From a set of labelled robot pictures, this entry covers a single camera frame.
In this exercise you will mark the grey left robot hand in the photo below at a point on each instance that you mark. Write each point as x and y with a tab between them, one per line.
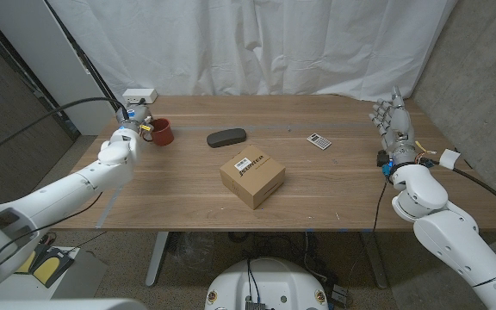
135	117

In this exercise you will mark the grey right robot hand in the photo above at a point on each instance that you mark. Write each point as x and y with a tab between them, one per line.
401	129

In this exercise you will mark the brown cardboard box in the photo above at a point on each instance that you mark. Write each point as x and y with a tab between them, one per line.
254	181

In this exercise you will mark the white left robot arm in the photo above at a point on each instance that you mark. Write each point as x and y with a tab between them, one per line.
58	194

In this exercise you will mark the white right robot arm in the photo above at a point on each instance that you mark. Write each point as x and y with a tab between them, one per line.
454	237

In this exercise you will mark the white mini calculator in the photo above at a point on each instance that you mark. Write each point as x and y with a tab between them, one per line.
319	141

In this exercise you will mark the dark grey glasses case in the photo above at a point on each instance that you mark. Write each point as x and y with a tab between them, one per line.
226	138

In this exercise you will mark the white power strip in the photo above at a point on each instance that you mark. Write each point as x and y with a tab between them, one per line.
139	94

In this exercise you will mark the red ceramic mug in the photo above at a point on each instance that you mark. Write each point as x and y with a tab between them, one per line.
163	132

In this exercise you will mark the grey tape strip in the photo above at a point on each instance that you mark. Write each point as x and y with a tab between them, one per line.
108	208
274	127

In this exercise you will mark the tall white panel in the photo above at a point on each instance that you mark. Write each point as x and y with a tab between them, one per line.
50	64

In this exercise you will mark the white fabric curtain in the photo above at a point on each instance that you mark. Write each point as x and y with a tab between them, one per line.
252	47

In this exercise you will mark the white floor board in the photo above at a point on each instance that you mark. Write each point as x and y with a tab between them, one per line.
80	275

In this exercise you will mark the yellow black foot pedal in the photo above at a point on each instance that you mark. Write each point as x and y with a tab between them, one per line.
54	267
26	264

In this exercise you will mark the small black power adapter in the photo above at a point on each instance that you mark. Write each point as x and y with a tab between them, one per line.
340	296

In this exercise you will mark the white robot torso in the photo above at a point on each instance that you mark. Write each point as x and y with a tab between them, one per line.
265	284

